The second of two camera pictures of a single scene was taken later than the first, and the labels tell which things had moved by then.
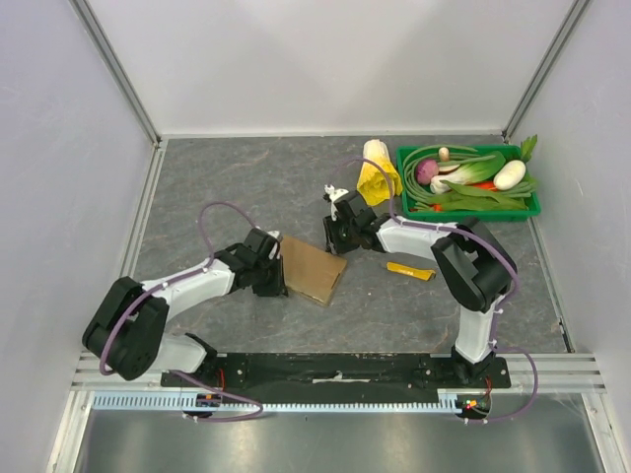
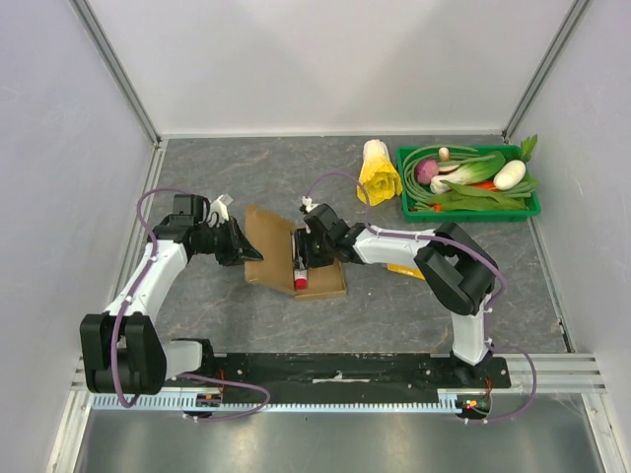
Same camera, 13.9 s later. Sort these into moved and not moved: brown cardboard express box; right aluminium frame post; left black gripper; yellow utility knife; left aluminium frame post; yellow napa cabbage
Moved: left black gripper; brown cardboard express box
Not moved: yellow napa cabbage; right aluminium frame post; yellow utility knife; left aluminium frame post
